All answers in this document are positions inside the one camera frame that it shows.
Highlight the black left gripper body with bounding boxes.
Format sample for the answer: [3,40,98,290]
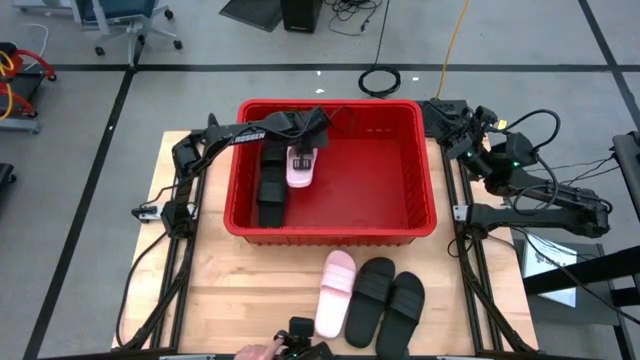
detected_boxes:
[285,106,332,151]

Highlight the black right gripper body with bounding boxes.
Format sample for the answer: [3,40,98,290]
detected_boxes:
[457,127,504,177]

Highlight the pink slide sandal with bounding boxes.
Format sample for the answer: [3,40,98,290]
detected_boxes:
[284,144,319,189]
[314,249,358,340]

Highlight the black slide sandal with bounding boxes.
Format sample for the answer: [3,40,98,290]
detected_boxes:
[375,271,426,360]
[256,167,290,229]
[344,256,396,349]
[259,139,289,171]

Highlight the red plastic bin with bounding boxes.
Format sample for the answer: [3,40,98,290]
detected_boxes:
[223,98,438,247]

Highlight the black computer tower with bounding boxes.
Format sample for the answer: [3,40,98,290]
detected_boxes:
[279,0,324,34]

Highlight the white paper sheet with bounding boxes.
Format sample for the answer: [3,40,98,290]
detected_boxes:
[522,234,579,309]

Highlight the dark grey floor mat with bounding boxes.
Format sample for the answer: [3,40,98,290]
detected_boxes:
[218,0,284,33]

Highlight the black furniture piece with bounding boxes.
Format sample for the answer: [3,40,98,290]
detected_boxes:
[612,132,640,221]

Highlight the black metal stand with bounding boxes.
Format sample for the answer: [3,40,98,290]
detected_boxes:
[514,239,640,360]

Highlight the small silver clamp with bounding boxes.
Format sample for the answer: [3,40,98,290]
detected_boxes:
[132,202,164,224]

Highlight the person's hand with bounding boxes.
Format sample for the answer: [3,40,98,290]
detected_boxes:
[233,337,289,360]

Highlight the blue office chair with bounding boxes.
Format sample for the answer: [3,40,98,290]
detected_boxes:
[74,0,184,66]

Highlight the white furniture base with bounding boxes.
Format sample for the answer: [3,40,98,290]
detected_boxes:
[12,0,76,14]

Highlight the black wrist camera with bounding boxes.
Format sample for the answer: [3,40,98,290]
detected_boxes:
[473,105,500,132]

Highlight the yellow cable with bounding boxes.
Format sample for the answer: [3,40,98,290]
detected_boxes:
[434,0,471,99]

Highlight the coiled black cable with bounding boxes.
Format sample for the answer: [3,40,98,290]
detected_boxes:
[357,0,402,99]

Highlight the tangled black cables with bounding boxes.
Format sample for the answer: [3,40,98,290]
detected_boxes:
[323,0,385,37]

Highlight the small black camera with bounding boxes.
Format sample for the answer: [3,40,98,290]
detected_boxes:
[273,316,334,360]

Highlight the black aluminium frame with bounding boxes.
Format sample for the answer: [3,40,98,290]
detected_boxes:
[439,129,536,354]
[114,112,236,351]

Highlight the long black cable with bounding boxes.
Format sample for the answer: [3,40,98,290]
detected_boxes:
[115,232,169,349]

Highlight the red hose cart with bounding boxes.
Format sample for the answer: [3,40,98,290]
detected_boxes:
[0,42,57,134]

